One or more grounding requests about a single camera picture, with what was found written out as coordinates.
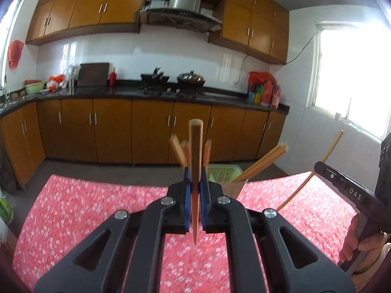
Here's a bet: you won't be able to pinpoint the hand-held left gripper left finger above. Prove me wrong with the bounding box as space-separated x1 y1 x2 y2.
33 168 192 293

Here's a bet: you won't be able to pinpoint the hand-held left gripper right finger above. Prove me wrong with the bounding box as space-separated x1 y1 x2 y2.
198 168 356 293

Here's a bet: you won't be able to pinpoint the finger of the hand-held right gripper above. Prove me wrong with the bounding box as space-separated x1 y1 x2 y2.
314 161 381 212

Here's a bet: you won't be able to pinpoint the pale green perforated utensil holder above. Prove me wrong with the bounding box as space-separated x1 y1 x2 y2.
208 164 249 198

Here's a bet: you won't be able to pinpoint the wooden chopstick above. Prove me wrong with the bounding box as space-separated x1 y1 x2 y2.
241 146 289 187
203 139 213 173
276 130 344 212
188 119 204 245
169 134 188 169
238 143 288 184
181 140 190 168
235 142 283 182

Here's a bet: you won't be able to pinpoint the person's right hand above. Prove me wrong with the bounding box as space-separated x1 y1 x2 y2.
339 214 388 274

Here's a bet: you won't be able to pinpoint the wooden base cabinets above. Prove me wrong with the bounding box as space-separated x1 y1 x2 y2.
0 96 286 187

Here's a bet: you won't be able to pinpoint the red floral tablecloth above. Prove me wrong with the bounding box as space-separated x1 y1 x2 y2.
12 171 367 293

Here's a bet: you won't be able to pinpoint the kitchen window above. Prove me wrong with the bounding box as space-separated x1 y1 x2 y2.
0 0 28 77
312 21 391 139

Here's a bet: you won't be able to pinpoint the gas stove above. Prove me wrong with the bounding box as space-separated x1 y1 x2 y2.
137 85 205 98

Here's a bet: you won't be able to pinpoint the colourful box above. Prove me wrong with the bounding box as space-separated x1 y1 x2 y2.
248 84 263 104

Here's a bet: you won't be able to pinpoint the wok with lid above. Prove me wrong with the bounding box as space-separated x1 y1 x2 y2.
177 71 206 86

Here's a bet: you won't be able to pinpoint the black kitchen countertop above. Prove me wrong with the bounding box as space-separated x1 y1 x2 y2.
0 79 290 118

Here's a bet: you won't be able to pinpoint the black wok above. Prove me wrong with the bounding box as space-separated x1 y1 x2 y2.
141 67 171 84

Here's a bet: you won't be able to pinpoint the large red plastic bag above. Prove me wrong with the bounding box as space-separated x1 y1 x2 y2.
249 72 275 84

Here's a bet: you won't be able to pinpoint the dark wooden cutting board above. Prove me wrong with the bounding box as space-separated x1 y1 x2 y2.
77 63 110 87

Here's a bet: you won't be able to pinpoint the white green plastic container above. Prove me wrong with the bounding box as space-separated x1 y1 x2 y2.
0 189 14 245

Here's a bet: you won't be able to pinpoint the red white plastic bag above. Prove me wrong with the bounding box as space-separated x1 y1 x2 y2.
46 75 66 92

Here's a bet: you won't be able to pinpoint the green plastic basin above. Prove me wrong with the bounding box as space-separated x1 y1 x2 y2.
24 80 45 95

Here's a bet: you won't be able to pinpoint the red hanging plastic bag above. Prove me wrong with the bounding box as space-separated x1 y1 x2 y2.
8 40 24 68

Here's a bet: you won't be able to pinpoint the window cable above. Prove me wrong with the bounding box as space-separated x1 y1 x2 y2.
285 33 316 65

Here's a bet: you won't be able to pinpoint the outlet cable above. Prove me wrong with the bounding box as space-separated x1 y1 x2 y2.
237 55 249 83

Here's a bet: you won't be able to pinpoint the wooden wall cabinet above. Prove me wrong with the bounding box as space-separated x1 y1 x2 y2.
26 0 151 46
208 0 289 65

